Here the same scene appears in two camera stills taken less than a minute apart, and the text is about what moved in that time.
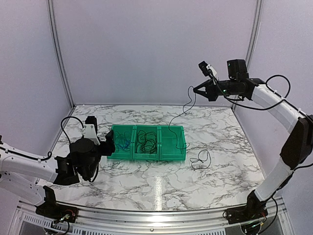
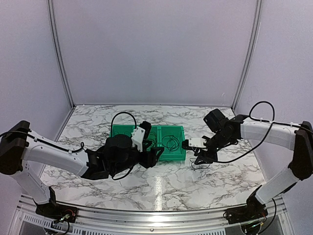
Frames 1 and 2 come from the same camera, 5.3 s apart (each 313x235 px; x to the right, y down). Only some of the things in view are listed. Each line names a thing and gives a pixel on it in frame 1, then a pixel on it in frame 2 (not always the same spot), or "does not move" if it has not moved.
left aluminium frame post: x=57 y=45 does not move
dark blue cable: x=184 y=112 → x=167 y=147
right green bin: x=167 y=143 does not move
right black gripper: x=210 y=93 → x=207 y=158
